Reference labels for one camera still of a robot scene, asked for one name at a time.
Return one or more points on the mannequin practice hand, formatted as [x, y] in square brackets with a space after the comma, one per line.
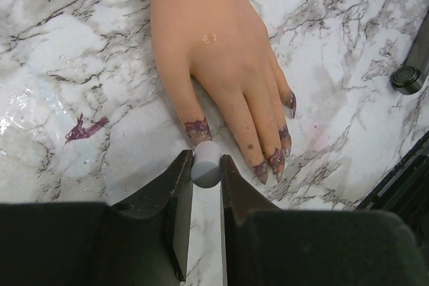
[224, 45]

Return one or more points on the white nail polish cap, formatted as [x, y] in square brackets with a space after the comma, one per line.
[205, 171]

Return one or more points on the black mounting rail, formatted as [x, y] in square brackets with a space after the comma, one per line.
[404, 191]

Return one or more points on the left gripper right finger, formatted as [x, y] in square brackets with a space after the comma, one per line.
[266, 245]

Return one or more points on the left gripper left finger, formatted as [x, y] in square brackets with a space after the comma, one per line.
[141, 240]

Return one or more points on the dark metal bracket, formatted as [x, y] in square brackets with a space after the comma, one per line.
[410, 78]

